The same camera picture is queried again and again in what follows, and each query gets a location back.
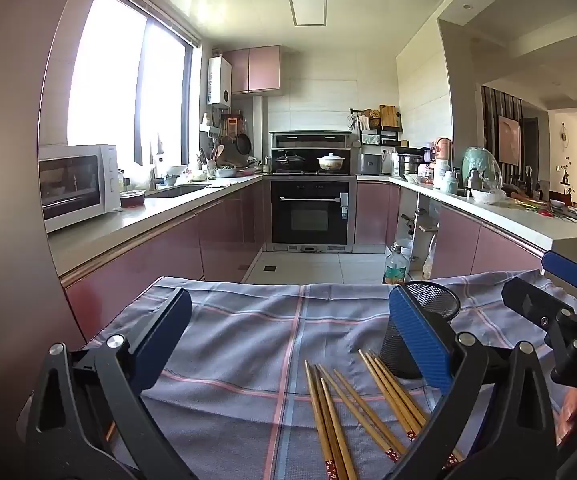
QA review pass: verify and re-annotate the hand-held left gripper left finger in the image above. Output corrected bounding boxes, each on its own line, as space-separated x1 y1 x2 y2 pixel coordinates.
16 287 194 480

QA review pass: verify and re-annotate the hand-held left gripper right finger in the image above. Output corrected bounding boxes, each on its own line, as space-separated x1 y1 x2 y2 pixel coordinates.
383 284 562 480

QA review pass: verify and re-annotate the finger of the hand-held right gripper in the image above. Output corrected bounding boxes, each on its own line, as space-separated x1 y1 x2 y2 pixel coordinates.
540 249 577 313
500 276 577 347

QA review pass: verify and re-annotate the black mesh utensil holder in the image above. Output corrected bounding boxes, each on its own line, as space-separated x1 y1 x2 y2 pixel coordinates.
379 281 462 380

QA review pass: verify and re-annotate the dining table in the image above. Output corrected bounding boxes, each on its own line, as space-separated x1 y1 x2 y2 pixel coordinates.
539 200 577 231

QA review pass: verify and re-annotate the plastic oil bottle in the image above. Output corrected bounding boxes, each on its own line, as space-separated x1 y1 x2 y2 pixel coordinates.
383 245 409 286

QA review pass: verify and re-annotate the pink lower cabinet run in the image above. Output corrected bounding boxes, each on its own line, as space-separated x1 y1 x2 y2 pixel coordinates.
61 177 269 341
356 182 544 281

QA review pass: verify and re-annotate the grey plaid tablecloth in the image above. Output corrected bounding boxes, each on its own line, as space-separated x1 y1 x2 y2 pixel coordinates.
83 270 577 480

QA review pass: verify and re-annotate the white bowl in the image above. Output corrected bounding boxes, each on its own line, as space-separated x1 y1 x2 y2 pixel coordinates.
470 187 507 205

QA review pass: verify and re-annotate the teal food cover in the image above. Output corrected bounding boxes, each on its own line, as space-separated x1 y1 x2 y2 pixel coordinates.
463 146 502 196

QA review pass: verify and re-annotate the black built-in oven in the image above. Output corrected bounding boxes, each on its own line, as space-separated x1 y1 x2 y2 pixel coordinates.
270 177 357 253

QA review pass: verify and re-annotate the pink thermos jug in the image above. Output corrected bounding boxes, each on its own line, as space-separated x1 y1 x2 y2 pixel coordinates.
433 137 453 173

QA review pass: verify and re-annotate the white microwave oven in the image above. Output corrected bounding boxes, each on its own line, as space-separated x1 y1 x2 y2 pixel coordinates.
38 144 122 233

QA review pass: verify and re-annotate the steel pressure cooker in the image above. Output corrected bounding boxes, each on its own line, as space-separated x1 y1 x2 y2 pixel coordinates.
396 146 432 178

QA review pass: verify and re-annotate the silver countertop appliance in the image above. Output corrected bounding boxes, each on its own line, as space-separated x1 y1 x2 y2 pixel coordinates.
357 152 384 176

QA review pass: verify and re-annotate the white ceramic pot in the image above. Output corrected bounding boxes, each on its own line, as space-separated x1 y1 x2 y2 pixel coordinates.
317 152 348 171

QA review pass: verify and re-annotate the black pot glass lid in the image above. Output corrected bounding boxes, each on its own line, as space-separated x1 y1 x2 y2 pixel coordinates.
274 151 307 172

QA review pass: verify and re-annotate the steel range hood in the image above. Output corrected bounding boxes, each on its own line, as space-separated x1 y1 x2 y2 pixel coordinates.
269 131 352 151

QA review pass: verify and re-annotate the kitchen window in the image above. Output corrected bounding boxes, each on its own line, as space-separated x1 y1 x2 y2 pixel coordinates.
66 0 202 191

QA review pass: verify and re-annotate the white water heater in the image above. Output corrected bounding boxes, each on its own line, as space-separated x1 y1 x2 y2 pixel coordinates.
207 56 232 108

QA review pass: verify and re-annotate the pink upper cabinet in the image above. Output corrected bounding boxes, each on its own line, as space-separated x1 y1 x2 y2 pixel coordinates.
223 45 282 96

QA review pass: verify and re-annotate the ceiling light panel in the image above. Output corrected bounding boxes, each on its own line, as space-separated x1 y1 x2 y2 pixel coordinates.
287 0 328 27

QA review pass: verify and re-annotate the framed wall picture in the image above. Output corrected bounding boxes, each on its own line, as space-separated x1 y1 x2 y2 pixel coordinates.
497 115 521 166

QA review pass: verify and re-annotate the black wall rack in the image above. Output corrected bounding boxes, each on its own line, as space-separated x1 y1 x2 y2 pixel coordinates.
351 107 402 146

